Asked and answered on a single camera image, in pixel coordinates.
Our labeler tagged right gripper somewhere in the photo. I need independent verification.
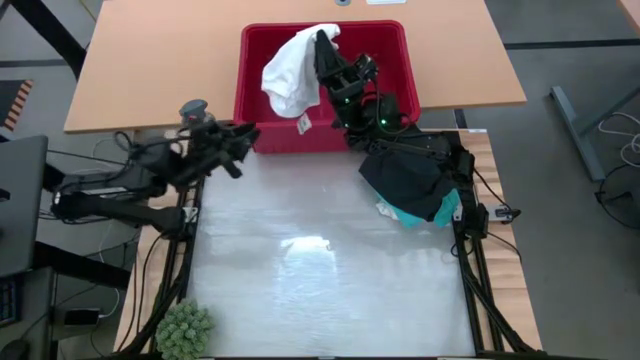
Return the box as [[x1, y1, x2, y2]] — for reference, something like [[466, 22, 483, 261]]
[[313, 28, 380, 109]]

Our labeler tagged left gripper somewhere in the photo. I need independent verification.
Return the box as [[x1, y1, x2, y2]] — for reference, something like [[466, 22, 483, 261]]
[[174, 119, 262, 181]]

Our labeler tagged small white garment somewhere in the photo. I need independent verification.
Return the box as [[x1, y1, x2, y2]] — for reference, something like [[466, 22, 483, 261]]
[[260, 22, 343, 137]]

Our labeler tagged navy garment with logo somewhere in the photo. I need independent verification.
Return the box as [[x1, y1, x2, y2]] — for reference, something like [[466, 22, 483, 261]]
[[358, 147, 460, 223]]

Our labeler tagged teal garment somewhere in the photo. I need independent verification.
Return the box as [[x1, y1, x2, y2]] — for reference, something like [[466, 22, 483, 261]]
[[377, 188, 463, 231]]

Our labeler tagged red plastic laundry bin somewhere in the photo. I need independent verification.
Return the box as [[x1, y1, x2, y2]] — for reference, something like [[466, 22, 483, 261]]
[[233, 19, 422, 156]]

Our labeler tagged clear spray bottle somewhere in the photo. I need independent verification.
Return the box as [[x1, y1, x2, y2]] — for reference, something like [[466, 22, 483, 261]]
[[178, 98, 217, 132]]

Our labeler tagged light wooden desk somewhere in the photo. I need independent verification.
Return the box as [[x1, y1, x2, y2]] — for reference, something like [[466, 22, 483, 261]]
[[63, 0, 528, 135]]

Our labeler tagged light wooden side board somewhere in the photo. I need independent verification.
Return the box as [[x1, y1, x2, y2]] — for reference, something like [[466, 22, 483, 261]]
[[459, 128, 544, 351], [113, 129, 201, 351]]

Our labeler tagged green artificial plant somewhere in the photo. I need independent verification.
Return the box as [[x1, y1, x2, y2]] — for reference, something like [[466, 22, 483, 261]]
[[155, 298, 215, 360]]

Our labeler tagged black metal beam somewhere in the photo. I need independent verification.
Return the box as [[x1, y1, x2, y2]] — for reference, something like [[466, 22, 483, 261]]
[[8, 0, 87, 79]]

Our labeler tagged black power adapter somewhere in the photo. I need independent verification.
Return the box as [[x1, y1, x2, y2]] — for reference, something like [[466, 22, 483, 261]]
[[63, 308, 103, 327]]

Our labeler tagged grey metal desk leg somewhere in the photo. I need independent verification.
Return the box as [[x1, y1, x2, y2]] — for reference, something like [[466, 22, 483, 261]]
[[548, 84, 609, 182]]

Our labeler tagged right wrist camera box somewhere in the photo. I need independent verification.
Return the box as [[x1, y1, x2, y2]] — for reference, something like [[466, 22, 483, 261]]
[[353, 52, 380, 82]]

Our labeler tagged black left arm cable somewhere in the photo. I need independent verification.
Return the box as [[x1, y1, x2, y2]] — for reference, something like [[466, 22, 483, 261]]
[[113, 130, 151, 166]]

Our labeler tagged black aluminium frame rail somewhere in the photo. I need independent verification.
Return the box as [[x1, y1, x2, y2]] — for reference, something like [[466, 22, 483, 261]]
[[432, 128, 541, 357], [119, 132, 209, 357]]

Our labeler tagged black floor cable loop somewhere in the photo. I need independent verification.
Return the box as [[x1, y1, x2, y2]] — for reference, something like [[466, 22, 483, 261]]
[[593, 164, 640, 239]]

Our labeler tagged white floor cable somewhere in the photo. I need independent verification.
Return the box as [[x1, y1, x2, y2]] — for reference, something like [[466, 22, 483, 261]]
[[597, 112, 640, 169]]

